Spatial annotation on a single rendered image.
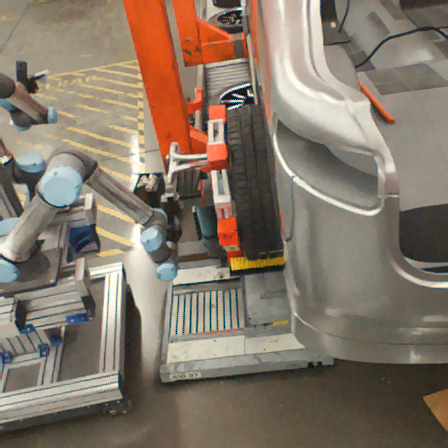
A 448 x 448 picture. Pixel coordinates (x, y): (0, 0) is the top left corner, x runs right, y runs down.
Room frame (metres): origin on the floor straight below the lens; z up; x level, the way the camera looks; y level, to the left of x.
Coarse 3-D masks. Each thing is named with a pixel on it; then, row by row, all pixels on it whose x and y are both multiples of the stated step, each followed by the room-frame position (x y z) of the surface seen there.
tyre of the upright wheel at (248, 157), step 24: (240, 120) 1.89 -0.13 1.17; (240, 144) 1.77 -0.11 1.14; (264, 144) 1.74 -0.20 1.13; (240, 168) 1.69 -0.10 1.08; (264, 168) 1.67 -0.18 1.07; (240, 192) 1.64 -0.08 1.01; (264, 192) 1.63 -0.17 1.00; (240, 216) 1.61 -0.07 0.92; (264, 216) 1.60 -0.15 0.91; (264, 240) 1.60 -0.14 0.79
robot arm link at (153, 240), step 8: (144, 232) 1.51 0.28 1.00; (152, 232) 1.49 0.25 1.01; (160, 232) 1.50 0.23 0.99; (144, 240) 1.46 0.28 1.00; (152, 240) 1.46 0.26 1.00; (160, 240) 1.47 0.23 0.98; (144, 248) 1.47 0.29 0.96; (152, 248) 1.45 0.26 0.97; (160, 248) 1.46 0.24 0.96; (168, 248) 1.48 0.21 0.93; (152, 256) 1.46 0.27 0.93; (160, 256) 1.45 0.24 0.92; (168, 256) 1.46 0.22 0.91
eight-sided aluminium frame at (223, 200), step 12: (216, 120) 2.03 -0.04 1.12; (216, 132) 2.14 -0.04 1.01; (228, 144) 2.16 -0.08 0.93; (216, 180) 1.73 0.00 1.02; (228, 180) 1.73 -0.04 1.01; (216, 192) 1.69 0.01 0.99; (228, 192) 1.69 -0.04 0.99; (216, 204) 1.67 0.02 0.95; (228, 204) 1.66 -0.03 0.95; (228, 216) 2.03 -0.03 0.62
